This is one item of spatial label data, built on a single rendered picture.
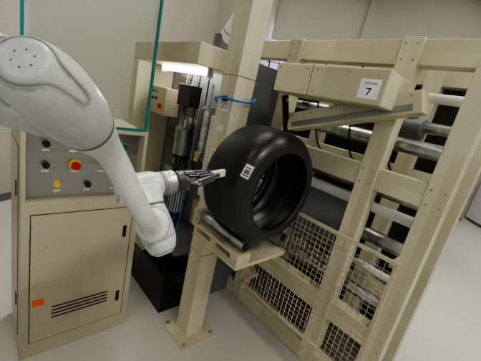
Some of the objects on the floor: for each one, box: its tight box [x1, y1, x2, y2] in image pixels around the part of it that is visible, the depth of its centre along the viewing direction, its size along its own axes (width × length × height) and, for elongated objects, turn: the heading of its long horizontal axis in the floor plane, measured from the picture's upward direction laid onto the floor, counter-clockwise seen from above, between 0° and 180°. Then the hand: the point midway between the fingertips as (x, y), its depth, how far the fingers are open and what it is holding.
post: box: [176, 0, 273, 337], centre depth 158 cm, size 13×13×250 cm
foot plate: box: [162, 315, 215, 352], centre depth 191 cm, size 27×27×2 cm
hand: (217, 173), depth 117 cm, fingers closed
